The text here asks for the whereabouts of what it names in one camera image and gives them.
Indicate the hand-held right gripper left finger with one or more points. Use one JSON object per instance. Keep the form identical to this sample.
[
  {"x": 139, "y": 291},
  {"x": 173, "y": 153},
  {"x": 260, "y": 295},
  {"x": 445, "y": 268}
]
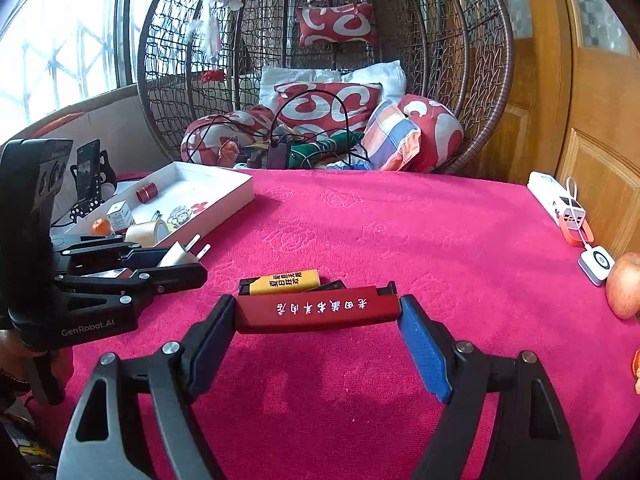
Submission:
[{"x": 210, "y": 345}]

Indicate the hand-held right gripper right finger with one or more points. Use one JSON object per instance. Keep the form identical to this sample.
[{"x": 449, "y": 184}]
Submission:
[{"x": 425, "y": 350}]

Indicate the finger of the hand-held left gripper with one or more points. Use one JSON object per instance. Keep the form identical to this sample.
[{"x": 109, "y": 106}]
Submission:
[
  {"x": 170, "y": 280},
  {"x": 100, "y": 255}
]

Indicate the white charger plug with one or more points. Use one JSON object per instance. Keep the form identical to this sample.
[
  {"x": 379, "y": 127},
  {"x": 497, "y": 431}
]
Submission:
[{"x": 175, "y": 255}]

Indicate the small red white box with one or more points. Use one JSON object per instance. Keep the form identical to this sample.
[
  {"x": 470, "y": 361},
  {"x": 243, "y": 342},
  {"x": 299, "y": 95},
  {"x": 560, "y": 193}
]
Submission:
[{"x": 120, "y": 216}]

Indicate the small red round tin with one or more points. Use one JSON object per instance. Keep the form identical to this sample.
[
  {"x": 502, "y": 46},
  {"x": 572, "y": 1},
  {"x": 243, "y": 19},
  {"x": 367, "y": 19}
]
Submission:
[{"x": 146, "y": 193}]

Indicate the white cardboard box tray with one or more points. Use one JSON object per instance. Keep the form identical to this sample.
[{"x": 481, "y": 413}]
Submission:
[{"x": 210, "y": 187}]

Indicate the red lighter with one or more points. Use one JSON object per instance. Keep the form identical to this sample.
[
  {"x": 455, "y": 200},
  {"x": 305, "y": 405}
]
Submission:
[{"x": 310, "y": 310}]

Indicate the person's left hand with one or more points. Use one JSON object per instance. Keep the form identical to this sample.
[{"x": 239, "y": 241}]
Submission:
[{"x": 12, "y": 357}]

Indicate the beige tape roll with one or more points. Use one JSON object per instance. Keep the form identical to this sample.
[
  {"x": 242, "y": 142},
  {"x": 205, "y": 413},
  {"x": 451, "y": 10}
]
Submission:
[{"x": 142, "y": 234}]

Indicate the black phone stand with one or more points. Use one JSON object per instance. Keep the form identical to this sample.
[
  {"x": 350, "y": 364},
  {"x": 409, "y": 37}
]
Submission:
[{"x": 107, "y": 172}]

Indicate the black smartphone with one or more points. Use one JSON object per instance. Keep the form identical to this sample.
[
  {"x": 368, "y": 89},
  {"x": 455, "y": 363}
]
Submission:
[{"x": 86, "y": 170}]

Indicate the yellow lighter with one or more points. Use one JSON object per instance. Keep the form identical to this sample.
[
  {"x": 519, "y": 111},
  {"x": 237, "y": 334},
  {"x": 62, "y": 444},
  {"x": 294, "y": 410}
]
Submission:
[{"x": 285, "y": 282}]

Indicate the pink tablecloth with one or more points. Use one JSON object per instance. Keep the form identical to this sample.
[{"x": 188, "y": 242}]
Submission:
[{"x": 400, "y": 235}]

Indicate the red white seat cushion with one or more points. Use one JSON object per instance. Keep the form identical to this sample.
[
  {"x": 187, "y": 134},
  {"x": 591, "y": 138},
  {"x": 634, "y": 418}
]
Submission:
[{"x": 210, "y": 135}]

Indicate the dark power adapter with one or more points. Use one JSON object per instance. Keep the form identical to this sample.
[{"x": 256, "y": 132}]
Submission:
[{"x": 277, "y": 155}]

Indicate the window with metal grille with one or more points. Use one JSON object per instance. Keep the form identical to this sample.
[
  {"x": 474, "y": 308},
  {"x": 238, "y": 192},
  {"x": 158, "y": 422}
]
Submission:
[{"x": 50, "y": 60}]

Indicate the wicker hanging chair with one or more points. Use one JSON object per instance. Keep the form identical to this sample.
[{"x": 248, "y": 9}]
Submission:
[{"x": 165, "y": 85}]

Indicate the green cloth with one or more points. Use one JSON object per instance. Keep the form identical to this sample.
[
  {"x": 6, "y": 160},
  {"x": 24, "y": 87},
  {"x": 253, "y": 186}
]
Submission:
[{"x": 310, "y": 150}]

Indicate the white square button device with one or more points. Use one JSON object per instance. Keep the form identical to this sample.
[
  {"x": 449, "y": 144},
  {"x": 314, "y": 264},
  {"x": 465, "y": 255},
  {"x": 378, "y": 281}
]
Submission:
[{"x": 597, "y": 262}]

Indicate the white power strip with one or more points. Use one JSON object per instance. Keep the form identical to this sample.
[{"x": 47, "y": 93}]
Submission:
[{"x": 545, "y": 187}]

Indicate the red apple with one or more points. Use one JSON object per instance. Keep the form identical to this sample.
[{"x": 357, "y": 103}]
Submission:
[{"x": 625, "y": 285}]

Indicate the orange object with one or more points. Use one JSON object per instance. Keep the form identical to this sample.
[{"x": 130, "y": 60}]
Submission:
[{"x": 636, "y": 372}]

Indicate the plaid pillow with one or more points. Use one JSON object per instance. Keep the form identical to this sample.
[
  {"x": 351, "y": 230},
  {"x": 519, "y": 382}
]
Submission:
[{"x": 390, "y": 135}]

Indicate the red white round cushion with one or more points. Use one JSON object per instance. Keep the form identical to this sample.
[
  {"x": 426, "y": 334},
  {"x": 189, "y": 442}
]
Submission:
[{"x": 440, "y": 130}]

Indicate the red white patterned cushion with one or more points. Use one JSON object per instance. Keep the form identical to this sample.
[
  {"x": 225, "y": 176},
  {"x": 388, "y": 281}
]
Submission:
[{"x": 320, "y": 107}]

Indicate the wooden door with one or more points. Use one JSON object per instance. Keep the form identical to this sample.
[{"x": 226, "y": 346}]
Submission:
[{"x": 600, "y": 185}]

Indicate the white pillow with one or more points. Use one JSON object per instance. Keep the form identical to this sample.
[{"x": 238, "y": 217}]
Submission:
[{"x": 385, "y": 77}]

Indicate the red white headrest cushion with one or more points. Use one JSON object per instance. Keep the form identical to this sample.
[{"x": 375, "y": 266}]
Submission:
[{"x": 335, "y": 25}]

